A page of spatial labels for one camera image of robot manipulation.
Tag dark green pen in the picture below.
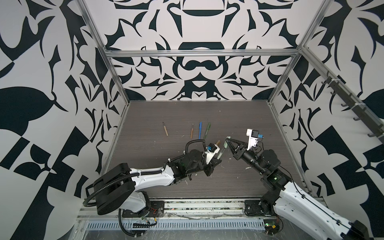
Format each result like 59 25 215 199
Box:
204 122 211 140

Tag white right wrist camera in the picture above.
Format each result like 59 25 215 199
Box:
246 129 264 150

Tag brown pen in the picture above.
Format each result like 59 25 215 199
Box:
190 123 194 140

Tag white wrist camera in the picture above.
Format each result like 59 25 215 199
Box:
246 129 264 150
205 143 220 165

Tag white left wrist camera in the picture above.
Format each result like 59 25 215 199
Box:
205 143 220 165

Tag blue pen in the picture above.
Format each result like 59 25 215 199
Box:
198 122 203 139

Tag metal hook rail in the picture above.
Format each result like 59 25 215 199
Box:
322 71 384 144

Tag perforated cable tray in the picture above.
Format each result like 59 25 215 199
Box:
87 219 265 231

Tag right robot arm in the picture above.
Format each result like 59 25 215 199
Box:
226 138 370 240

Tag light green pen cap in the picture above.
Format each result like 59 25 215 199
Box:
223 136 231 149

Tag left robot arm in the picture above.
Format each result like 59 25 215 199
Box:
83 139 221 238

